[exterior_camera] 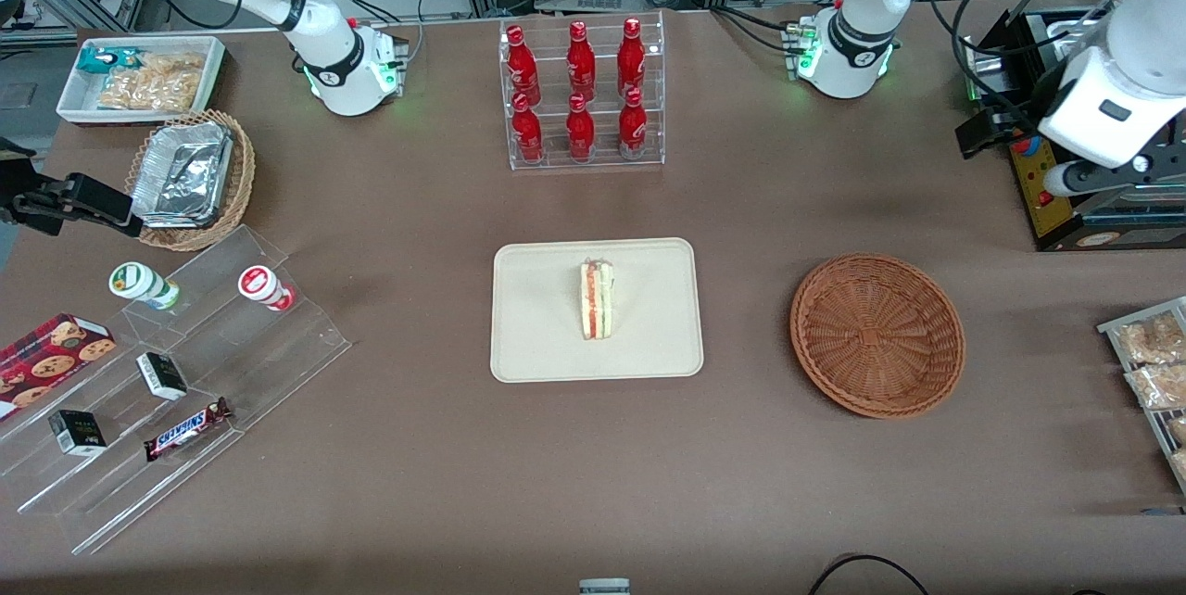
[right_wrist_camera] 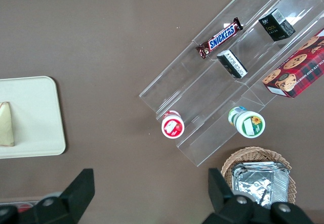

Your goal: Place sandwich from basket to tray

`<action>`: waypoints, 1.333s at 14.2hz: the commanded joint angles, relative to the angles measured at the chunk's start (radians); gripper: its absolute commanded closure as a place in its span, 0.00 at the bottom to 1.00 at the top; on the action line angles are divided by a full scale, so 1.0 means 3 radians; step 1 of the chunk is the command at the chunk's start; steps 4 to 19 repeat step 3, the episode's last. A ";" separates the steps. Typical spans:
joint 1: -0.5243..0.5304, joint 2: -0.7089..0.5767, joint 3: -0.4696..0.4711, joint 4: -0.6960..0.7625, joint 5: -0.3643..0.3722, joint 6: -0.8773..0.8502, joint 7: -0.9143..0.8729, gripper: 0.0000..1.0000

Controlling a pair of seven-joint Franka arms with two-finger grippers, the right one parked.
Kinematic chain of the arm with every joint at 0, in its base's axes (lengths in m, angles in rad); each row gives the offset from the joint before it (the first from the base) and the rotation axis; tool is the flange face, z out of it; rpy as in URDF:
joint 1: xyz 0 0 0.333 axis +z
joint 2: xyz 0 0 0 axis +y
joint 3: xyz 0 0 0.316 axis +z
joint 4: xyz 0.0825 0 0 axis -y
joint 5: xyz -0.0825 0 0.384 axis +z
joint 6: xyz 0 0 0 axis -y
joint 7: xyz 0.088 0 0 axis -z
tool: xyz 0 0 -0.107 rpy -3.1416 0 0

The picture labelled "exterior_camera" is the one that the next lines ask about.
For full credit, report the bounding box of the small black carton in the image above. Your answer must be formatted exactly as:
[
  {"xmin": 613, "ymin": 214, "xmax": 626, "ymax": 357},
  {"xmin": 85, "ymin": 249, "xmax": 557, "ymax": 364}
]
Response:
[
  {"xmin": 136, "ymin": 351, "xmax": 188, "ymax": 402},
  {"xmin": 48, "ymin": 409, "xmax": 108, "ymax": 458}
]

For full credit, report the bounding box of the red cola bottle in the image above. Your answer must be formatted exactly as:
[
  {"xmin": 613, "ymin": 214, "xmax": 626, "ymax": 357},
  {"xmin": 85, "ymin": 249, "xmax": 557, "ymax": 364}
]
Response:
[
  {"xmin": 511, "ymin": 95, "xmax": 546, "ymax": 162},
  {"xmin": 618, "ymin": 18, "xmax": 647, "ymax": 97},
  {"xmin": 567, "ymin": 20, "xmax": 597, "ymax": 103},
  {"xmin": 505, "ymin": 25, "xmax": 543, "ymax": 107},
  {"xmin": 619, "ymin": 88, "xmax": 649, "ymax": 158},
  {"xmin": 566, "ymin": 95, "xmax": 596, "ymax": 160}
]

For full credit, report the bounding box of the black cable loop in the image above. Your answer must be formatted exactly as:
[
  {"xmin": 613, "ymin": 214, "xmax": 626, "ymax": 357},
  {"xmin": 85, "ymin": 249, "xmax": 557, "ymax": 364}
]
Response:
[{"xmin": 806, "ymin": 554, "xmax": 932, "ymax": 595}]

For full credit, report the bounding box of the black food warmer machine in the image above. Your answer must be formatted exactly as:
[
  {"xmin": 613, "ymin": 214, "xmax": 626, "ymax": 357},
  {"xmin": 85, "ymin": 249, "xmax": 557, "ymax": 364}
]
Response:
[{"xmin": 962, "ymin": 0, "xmax": 1186, "ymax": 251}]

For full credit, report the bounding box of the bag of yellow chips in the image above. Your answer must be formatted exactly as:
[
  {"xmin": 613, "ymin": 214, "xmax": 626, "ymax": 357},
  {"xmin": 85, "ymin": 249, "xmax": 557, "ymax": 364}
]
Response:
[{"xmin": 95, "ymin": 53, "xmax": 207, "ymax": 112}]

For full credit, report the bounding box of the beige plastic tray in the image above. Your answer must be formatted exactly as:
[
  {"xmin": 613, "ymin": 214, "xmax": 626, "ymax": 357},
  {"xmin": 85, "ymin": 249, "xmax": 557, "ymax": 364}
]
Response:
[{"xmin": 490, "ymin": 237, "xmax": 705, "ymax": 385}]

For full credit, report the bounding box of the red lid drink cup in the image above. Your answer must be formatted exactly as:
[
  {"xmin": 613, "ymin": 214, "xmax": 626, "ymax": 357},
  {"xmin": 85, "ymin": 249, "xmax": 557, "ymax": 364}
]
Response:
[{"xmin": 237, "ymin": 265, "xmax": 297, "ymax": 312}]

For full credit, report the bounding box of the clear acrylic bottle rack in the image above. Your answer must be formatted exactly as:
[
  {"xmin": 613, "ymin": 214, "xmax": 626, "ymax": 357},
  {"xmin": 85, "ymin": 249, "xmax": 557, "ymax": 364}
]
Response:
[{"xmin": 498, "ymin": 11, "xmax": 666, "ymax": 172}]

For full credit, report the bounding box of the green lid drink cup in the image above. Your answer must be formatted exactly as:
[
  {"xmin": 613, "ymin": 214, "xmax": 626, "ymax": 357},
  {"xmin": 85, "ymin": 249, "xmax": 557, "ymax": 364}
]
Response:
[{"xmin": 108, "ymin": 261, "xmax": 183, "ymax": 311}]

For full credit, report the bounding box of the grey metal snack tray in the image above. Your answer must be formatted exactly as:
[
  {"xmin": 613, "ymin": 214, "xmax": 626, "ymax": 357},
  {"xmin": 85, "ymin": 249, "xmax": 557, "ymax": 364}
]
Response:
[{"xmin": 1098, "ymin": 297, "xmax": 1186, "ymax": 496}]

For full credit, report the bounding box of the clear acrylic stepped display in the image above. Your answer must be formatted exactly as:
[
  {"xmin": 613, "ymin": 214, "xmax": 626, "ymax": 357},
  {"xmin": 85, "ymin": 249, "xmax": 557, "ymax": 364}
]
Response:
[{"xmin": 0, "ymin": 224, "xmax": 353, "ymax": 556}]

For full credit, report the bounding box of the teal snack packet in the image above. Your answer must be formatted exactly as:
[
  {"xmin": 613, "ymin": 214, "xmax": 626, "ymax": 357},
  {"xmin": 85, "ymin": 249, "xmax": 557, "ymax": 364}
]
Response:
[{"xmin": 77, "ymin": 46, "xmax": 142, "ymax": 77}]

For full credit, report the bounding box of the red cookie box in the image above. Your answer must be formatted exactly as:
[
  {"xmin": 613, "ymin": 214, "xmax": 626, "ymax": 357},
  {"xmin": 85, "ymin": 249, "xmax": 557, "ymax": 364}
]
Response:
[{"xmin": 0, "ymin": 313, "xmax": 118, "ymax": 422}]

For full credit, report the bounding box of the stack of foil containers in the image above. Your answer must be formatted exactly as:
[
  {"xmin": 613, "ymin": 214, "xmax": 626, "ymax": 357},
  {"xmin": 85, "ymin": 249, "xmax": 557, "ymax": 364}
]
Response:
[{"xmin": 131, "ymin": 120, "xmax": 233, "ymax": 230}]

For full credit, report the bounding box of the small light wicker basket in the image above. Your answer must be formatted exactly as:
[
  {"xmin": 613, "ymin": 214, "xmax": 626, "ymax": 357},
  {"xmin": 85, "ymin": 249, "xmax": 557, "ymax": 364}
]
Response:
[{"xmin": 124, "ymin": 109, "xmax": 257, "ymax": 253}]

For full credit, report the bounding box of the triangle sandwich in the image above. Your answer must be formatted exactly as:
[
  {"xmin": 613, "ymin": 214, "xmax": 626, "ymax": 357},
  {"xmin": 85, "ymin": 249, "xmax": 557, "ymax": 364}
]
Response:
[{"xmin": 580, "ymin": 260, "xmax": 615, "ymax": 341}]

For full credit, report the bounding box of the white plastic snack bin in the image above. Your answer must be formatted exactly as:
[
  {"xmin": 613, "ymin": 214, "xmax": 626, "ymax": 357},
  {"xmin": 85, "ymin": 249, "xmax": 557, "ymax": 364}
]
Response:
[{"xmin": 57, "ymin": 35, "xmax": 227, "ymax": 129}]

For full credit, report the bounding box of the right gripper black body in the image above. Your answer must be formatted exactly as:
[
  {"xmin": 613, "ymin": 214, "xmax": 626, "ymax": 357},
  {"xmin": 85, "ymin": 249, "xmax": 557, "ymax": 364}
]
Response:
[{"xmin": 0, "ymin": 139, "xmax": 45, "ymax": 227}]

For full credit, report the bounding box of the large brown wicker basket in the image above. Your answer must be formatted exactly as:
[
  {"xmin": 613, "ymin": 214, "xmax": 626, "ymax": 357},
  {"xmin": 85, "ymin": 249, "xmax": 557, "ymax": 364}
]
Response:
[{"xmin": 789, "ymin": 252, "xmax": 966, "ymax": 420}]

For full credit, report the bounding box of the Snickers chocolate bar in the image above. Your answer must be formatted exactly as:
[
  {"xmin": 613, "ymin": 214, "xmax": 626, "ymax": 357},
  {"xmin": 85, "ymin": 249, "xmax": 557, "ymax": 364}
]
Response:
[{"xmin": 143, "ymin": 397, "xmax": 233, "ymax": 462}]

